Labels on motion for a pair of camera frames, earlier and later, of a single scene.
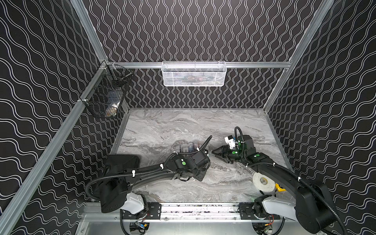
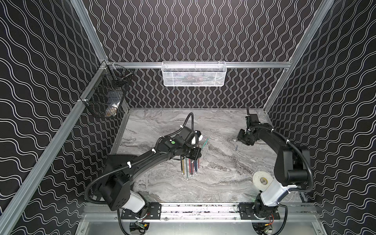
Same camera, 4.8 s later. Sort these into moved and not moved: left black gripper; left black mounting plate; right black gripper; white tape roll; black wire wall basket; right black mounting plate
Moved: right black gripper; left black gripper
Not moved: white tape roll; right black mounting plate; black wire wall basket; left black mounting plate
